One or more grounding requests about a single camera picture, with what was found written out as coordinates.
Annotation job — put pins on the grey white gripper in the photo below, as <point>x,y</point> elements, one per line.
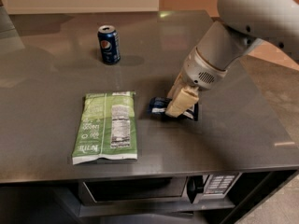
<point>199,70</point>

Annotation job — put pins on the blue rxbar blueberry wrapper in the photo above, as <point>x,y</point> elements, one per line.
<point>158,106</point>

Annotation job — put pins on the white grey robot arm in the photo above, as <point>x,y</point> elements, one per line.
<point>243,25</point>

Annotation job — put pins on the green jalapeno chip bag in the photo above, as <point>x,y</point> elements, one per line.
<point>107,128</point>

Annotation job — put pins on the blue pepsi soda can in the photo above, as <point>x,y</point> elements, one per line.
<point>109,44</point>

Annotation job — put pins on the grey microwave oven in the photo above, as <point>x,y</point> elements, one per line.
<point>190,189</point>

